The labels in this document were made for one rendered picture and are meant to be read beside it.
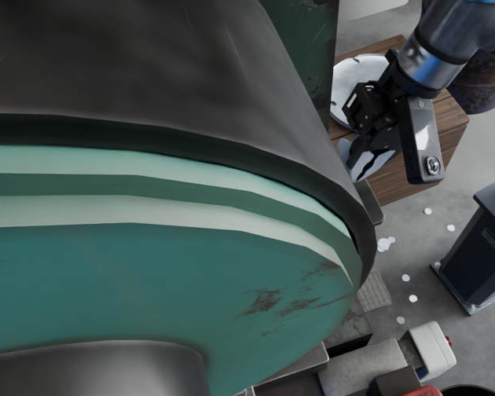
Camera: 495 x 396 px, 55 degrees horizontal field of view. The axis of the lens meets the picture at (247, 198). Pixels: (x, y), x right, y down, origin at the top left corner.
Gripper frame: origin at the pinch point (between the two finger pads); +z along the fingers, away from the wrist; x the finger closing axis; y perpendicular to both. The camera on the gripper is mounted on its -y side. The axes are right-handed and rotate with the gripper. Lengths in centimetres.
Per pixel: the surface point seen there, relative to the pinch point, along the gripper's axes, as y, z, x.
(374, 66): 56, 22, -52
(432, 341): -24.0, 13.3, -11.0
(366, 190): -1.7, 0.6, -2.1
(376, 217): -6.5, 0.9, -1.5
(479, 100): 50, 31, -102
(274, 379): -21.9, 17.5, 16.2
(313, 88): -19, -36, 35
